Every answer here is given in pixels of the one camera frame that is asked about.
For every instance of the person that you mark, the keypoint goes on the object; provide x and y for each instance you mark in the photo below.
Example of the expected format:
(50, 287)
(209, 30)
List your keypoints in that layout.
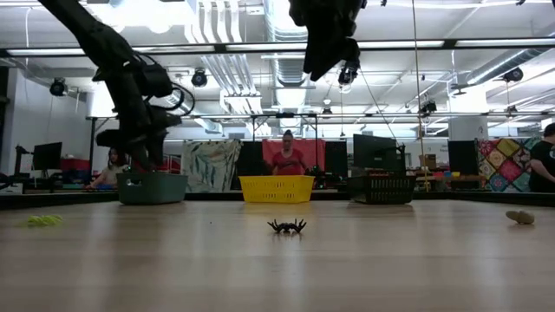
(113, 173)
(288, 162)
(544, 164)

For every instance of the black monitor on stand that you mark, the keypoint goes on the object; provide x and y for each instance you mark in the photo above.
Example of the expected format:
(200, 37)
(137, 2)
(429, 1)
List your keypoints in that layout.
(373, 151)

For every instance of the leaf-print backdrop cloth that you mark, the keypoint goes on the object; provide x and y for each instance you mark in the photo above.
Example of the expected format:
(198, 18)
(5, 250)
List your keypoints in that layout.
(212, 164)

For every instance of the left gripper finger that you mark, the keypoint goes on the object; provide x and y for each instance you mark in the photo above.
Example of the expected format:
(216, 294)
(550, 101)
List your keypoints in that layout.
(159, 156)
(142, 160)

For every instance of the black bar with light strips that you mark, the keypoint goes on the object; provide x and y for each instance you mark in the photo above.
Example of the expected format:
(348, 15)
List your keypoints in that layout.
(225, 47)

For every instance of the green plastic basket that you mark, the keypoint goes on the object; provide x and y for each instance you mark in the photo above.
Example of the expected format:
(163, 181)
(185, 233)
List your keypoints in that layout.
(152, 190)

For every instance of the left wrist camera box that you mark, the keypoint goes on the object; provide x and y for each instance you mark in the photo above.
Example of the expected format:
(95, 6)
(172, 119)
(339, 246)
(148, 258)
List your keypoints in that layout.
(156, 80)

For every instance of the small off-white toy skull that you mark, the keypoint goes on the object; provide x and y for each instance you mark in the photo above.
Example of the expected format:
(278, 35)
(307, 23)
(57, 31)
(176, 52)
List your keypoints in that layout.
(522, 217)

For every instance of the red backdrop cloth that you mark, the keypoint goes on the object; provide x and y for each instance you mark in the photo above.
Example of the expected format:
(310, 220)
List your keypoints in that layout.
(312, 149)

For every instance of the silver air duct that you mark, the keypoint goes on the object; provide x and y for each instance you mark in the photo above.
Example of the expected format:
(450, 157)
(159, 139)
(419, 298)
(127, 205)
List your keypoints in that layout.
(282, 65)

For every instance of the black plastic basket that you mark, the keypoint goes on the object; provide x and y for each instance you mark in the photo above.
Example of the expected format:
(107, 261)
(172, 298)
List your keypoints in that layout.
(381, 190)

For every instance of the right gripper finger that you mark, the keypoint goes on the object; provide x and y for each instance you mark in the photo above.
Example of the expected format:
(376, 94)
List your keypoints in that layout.
(321, 60)
(350, 52)

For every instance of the small black monitor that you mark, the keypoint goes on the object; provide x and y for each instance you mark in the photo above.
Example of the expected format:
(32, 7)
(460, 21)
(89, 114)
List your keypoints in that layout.
(47, 156)

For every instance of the black ceiling spotlight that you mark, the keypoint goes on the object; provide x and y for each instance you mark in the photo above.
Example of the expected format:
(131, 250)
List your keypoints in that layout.
(57, 87)
(513, 75)
(429, 107)
(200, 78)
(349, 76)

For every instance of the colourful patchwork quilt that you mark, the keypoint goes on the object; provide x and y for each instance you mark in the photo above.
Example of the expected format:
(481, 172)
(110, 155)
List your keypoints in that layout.
(503, 164)

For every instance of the yellow plastic basket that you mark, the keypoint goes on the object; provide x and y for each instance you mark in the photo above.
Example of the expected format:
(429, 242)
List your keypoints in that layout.
(277, 190)

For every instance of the black backdrop panel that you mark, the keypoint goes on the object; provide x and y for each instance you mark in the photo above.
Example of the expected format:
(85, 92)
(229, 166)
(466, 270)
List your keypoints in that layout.
(249, 158)
(463, 158)
(336, 160)

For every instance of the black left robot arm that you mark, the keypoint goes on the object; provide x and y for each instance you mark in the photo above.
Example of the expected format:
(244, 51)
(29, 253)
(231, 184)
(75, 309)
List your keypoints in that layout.
(86, 30)

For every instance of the black plastic toy spider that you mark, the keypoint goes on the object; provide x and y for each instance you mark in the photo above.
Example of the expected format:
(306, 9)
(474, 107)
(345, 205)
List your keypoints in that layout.
(287, 226)

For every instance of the black aluminium rig frame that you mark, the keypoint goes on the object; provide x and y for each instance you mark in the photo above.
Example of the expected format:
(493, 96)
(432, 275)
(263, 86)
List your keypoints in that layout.
(65, 200)

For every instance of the cardboard box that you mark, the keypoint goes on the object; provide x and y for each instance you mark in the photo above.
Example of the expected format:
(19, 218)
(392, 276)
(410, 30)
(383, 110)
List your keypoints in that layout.
(430, 161)

